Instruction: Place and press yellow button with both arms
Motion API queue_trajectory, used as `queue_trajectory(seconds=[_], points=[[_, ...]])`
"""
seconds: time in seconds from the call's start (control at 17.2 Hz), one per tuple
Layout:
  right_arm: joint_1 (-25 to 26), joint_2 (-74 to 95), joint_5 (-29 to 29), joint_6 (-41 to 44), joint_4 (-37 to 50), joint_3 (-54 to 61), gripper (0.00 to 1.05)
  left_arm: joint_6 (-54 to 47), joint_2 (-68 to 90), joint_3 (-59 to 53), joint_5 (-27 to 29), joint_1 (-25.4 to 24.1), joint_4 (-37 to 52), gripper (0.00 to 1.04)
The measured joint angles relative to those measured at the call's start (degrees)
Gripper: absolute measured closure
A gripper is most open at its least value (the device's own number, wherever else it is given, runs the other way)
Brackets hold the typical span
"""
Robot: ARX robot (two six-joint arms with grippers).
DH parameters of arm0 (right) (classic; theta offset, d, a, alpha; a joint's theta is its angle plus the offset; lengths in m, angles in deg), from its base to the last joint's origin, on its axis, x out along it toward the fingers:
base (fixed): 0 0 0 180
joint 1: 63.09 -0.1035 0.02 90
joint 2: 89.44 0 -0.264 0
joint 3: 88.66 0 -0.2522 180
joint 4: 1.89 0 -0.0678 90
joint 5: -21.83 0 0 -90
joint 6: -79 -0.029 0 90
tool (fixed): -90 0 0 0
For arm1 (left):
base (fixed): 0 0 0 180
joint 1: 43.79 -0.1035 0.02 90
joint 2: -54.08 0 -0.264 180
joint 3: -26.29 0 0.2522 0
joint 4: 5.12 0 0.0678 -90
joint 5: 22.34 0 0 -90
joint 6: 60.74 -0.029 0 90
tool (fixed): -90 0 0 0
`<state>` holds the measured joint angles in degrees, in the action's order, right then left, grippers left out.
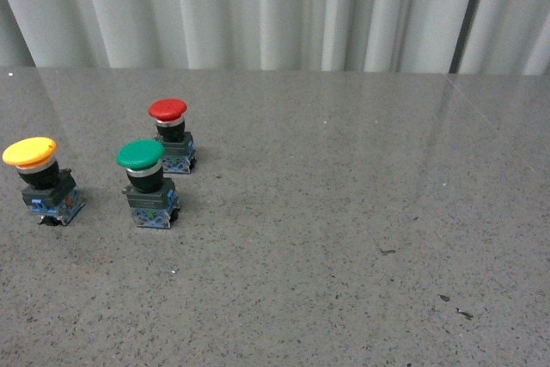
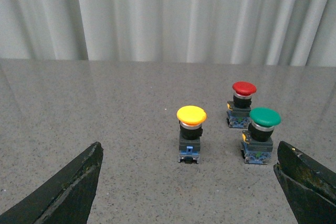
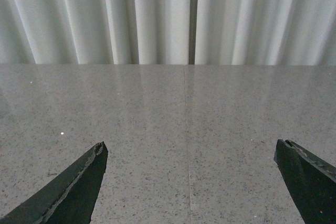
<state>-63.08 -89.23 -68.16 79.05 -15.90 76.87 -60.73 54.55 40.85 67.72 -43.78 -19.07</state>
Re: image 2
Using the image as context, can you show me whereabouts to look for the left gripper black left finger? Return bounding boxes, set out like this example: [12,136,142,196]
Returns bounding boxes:
[1,142,103,223]

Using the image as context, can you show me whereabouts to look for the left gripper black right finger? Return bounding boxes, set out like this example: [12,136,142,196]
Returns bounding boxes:
[274,141,335,223]

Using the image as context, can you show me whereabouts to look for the yellow mushroom push button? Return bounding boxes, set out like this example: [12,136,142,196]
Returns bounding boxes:
[176,105,207,164]

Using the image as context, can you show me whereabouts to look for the green mushroom push button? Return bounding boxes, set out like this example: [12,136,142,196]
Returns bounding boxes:
[241,107,281,165]

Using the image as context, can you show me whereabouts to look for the red mushroom push button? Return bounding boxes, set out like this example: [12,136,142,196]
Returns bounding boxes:
[227,81,257,129]

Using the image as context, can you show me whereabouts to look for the white pleated curtain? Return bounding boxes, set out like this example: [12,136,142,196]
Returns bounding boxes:
[1,0,335,67]

